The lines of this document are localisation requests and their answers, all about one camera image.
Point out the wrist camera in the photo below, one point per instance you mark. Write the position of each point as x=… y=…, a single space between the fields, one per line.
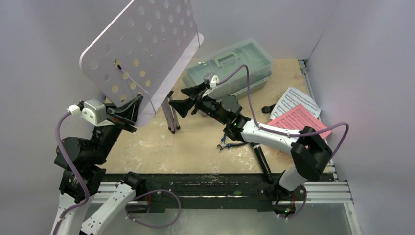
x=93 y=111
x=210 y=80

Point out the black clarinet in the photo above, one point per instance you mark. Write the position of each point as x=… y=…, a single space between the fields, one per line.
x=262 y=161

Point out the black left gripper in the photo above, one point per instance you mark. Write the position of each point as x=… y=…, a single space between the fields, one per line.
x=122 y=116

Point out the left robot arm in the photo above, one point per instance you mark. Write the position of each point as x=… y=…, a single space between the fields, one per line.
x=81 y=160

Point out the white sheet music page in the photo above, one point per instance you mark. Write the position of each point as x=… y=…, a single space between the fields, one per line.
x=291 y=98

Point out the white perforated music stand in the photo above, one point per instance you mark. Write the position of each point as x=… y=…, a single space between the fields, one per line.
x=143 y=50

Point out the small black clip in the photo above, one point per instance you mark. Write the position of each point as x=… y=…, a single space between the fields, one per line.
x=267 y=109

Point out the blue handled pliers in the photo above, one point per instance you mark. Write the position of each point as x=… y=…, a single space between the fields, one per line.
x=222 y=145

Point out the pink sheet music page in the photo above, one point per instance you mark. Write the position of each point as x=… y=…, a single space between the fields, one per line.
x=296 y=119

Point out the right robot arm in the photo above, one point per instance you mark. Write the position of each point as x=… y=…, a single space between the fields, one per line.
x=309 y=151

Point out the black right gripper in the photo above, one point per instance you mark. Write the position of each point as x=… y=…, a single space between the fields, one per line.
x=195 y=102

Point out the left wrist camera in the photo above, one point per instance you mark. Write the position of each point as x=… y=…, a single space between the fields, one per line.
x=93 y=111

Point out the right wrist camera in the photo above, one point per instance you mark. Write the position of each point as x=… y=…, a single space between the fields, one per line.
x=210 y=80

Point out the clear green storage box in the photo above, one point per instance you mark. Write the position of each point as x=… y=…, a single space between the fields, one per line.
x=226 y=60

